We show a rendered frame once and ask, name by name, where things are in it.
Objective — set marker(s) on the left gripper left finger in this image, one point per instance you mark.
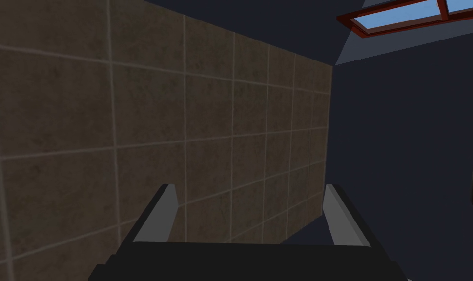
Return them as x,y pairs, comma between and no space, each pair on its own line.
157,218

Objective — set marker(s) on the red framed window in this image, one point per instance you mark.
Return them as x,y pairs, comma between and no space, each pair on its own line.
408,17

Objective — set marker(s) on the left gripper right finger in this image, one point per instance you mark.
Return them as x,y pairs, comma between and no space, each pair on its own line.
346,218

